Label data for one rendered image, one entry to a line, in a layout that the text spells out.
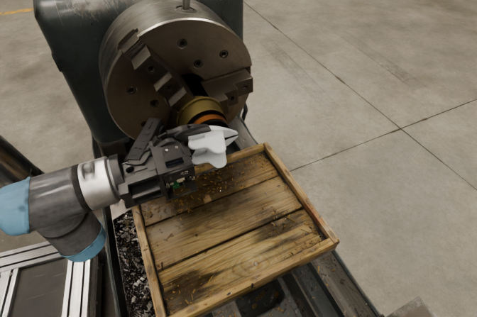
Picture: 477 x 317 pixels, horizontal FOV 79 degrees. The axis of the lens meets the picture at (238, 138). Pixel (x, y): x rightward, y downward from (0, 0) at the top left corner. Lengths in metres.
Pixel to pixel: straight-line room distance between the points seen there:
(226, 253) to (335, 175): 1.39
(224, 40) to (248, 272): 0.45
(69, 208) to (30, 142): 2.00
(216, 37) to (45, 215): 0.41
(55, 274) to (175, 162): 1.13
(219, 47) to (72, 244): 0.43
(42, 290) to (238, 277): 1.05
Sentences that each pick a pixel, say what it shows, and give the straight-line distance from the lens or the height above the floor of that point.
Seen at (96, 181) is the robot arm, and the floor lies 1.11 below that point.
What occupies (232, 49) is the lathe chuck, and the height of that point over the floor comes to 1.16.
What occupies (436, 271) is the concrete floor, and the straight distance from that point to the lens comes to 1.82.
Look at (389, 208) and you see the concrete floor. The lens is 1.89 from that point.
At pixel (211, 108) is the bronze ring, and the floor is 1.12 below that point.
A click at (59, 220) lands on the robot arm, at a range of 0.50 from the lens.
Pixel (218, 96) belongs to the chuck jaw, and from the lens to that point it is 0.58.
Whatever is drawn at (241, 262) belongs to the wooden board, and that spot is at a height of 0.89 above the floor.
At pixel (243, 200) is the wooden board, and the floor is 0.88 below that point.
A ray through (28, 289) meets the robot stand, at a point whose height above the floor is 0.21.
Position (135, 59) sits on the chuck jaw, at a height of 1.19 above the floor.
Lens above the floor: 1.45
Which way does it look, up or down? 45 degrees down
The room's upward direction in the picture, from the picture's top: straight up
